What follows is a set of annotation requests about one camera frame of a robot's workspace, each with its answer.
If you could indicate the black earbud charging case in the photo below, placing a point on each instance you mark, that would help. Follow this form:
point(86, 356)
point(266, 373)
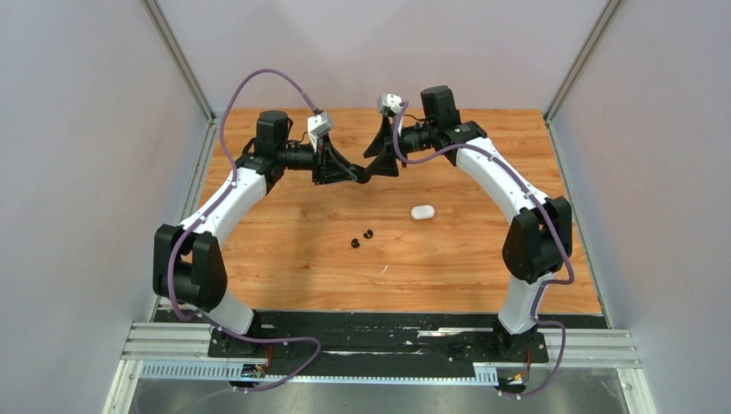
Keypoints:
point(361, 175)

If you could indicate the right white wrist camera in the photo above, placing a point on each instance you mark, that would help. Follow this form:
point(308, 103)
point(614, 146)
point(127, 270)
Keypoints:
point(389, 104)

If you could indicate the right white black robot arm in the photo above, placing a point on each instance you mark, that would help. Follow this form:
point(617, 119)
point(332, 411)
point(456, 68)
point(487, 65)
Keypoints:
point(539, 240)

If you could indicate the right aluminium frame post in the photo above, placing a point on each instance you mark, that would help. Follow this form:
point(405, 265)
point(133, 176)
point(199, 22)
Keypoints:
point(590, 44)

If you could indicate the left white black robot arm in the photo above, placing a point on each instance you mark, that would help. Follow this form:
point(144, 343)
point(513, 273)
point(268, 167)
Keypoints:
point(188, 267)

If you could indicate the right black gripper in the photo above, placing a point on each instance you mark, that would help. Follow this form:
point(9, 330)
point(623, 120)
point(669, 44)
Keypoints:
point(385, 163)

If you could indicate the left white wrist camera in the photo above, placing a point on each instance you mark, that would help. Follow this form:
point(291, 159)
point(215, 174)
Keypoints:
point(318, 126)

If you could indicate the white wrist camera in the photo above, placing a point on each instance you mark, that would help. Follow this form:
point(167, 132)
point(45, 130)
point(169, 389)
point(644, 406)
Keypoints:
point(318, 126)
point(389, 104)

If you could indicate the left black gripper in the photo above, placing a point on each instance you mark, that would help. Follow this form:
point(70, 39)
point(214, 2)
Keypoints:
point(328, 166)

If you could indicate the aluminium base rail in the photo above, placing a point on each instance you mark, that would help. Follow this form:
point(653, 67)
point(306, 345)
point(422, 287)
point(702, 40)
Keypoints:
point(613, 348)

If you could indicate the aluminium frame post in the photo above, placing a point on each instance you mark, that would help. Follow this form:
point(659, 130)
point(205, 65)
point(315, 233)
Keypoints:
point(173, 47)
point(590, 44)

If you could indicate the white earbud charging case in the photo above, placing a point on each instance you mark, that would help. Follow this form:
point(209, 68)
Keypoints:
point(422, 212)

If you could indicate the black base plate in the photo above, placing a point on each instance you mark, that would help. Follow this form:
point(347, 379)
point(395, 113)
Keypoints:
point(363, 369)

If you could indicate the left aluminium frame post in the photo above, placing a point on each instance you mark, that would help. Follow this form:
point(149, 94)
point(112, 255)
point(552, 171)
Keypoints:
point(173, 47)

